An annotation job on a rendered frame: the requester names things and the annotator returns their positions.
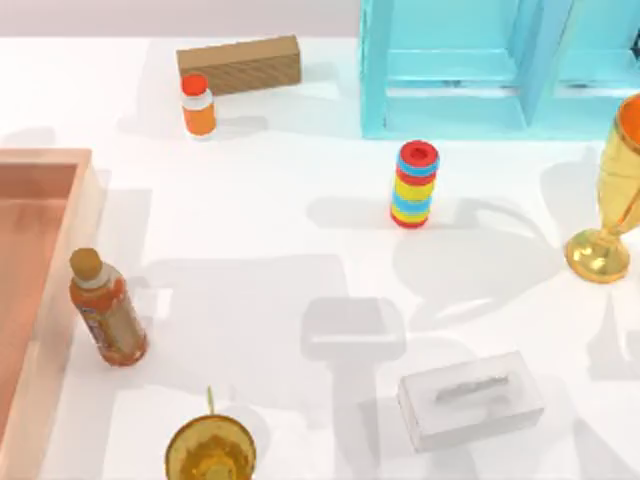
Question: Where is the orange bottle brown cap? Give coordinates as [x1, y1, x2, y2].
[68, 246, 149, 368]

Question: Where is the white tissue box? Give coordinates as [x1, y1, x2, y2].
[397, 350, 546, 454]

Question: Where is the salmon-coloured shallow box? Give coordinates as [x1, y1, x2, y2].
[0, 147, 107, 480]

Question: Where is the gold trophy cup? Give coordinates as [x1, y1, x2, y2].
[565, 92, 640, 285]

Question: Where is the stack of coloured rings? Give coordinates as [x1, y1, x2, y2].
[389, 140, 442, 230]

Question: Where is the brown cardboard box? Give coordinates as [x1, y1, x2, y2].
[175, 34, 303, 96]

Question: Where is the light blue rack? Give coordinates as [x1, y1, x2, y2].
[358, 0, 640, 142]

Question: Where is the small orange bottle red cap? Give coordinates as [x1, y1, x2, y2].
[180, 73, 217, 141]

